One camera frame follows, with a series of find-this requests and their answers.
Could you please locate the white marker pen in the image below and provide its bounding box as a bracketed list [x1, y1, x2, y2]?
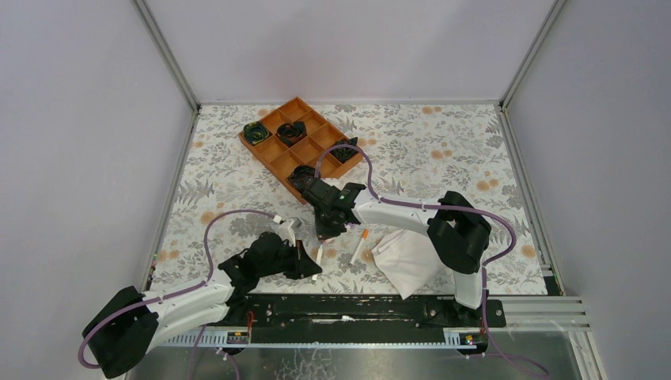
[349, 235, 366, 265]
[311, 243, 323, 283]

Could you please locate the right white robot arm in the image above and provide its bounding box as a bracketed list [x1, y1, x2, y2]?
[301, 178, 491, 309]

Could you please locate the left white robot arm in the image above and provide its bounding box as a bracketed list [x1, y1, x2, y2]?
[78, 232, 322, 378]

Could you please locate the dark blue rolled tie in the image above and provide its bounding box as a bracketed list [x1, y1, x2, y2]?
[286, 165, 316, 194]

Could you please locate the dark green rolled tie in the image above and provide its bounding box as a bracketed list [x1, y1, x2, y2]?
[330, 137, 358, 163]

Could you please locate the orange wooden compartment tray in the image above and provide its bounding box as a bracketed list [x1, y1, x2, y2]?
[238, 97, 362, 204]

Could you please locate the white folded cloth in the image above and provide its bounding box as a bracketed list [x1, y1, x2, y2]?
[372, 230, 455, 300]

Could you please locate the green patterned rolled tie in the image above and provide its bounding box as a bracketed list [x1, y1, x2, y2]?
[242, 121, 271, 146]

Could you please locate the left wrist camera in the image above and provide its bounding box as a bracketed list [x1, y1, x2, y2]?
[273, 215, 302, 246]

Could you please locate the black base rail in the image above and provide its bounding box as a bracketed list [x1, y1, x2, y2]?
[216, 294, 506, 344]

